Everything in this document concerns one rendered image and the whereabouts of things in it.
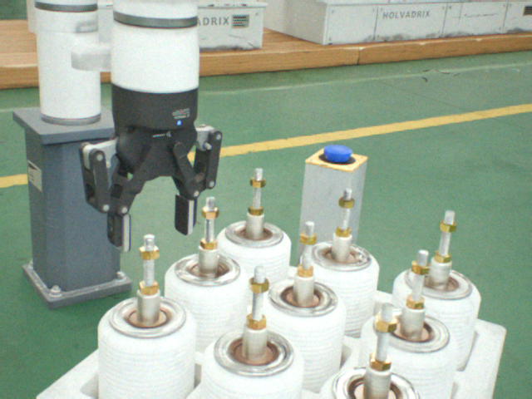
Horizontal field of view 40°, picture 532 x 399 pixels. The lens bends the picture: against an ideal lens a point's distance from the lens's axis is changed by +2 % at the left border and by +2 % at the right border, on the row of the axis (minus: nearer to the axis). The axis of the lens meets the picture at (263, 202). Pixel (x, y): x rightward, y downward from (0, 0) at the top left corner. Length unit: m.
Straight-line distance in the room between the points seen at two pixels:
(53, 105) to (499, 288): 0.87
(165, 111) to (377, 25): 2.94
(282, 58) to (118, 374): 2.49
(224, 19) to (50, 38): 1.91
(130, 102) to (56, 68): 0.54
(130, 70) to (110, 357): 0.28
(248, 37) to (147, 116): 2.48
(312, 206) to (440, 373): 0.38
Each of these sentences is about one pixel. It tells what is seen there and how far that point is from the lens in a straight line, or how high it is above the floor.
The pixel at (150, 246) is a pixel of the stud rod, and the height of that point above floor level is 0.33.
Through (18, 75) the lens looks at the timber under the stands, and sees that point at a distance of 2.64.
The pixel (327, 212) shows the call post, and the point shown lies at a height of 0.25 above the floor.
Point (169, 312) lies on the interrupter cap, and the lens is 0.74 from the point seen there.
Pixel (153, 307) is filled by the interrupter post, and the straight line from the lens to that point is 0.72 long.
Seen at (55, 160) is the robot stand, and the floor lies 0.25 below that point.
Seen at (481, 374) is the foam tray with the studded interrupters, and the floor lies 0.18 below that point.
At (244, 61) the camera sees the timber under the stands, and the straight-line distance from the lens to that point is 3.01.
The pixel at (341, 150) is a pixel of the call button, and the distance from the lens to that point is 1.02.
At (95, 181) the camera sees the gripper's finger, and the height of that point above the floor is 0.41.
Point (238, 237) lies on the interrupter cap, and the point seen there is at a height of 0.25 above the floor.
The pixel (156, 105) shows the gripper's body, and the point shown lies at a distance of 0.61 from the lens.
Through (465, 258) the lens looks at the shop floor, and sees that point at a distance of 1.54.
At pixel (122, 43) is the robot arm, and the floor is 0.53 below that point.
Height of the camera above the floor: 0.64
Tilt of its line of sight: 22 degrees down
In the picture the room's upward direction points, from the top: 4 degrees clockwise
